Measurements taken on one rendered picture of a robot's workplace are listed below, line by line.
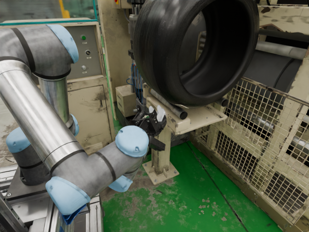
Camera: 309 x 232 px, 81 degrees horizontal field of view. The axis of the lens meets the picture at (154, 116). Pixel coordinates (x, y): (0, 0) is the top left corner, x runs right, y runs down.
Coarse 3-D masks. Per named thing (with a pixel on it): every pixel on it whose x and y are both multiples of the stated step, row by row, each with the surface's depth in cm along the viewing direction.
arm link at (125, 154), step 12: (120, 132) 41; (132, 132) 41; (144, 132) 42; (120, 144) 38; (132, 144) 39; (144, 144) 40; (108, 156) 38; (120, 156) 39; (132, 156) 39; (120, 168) 38; (132, 168) 44
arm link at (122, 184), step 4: (140, 164) 52; (136, 172) 49; (120, 176) 46; (124, 176) 46; (128, 176) 47; (132, 176) 48; (116, 180) 45; (120, 180) 45; (124, 180) 46; (128, 180) 47; (132, 180) 49; (112, 184) 47; (116, 184) 46; (120, 184) 45; (124, 184) 46; (128, 184) 47; (112, 188) 49; (116, 188) 48; (120, 188) 47; (124, 188) 46
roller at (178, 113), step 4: (152, 92) 113; (156, 96) 109; (160, 96) 105; (160, 100) 105; (164, 100) 102; (164, 104) 103; (168, 104) 98; (172, 104) 96; (172, 108) 95; (176, 108) 93; (180, 108) 93; (176, 112) 93; (180, 112) 90; (184, 112) 90; (180, 116) 90; (184, 116) 91
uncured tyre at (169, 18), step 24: (168, 0) 65; (192, 0) 63; (216, 0) 96; (240, 0) 72; (144, 24) 75; (168, 24) 65; (216, 24) 106; (240, 24) 95; (144, 48) 75; (168, 48) 68; (216, 48) 113; (240, 48) 100; (144, 72) 84; (168, 72) 73; (192, 72) 116; (216, 72) 112; (240, 72) 93; (168, 96) 83; (192, 96) 85; (216, 96) 93
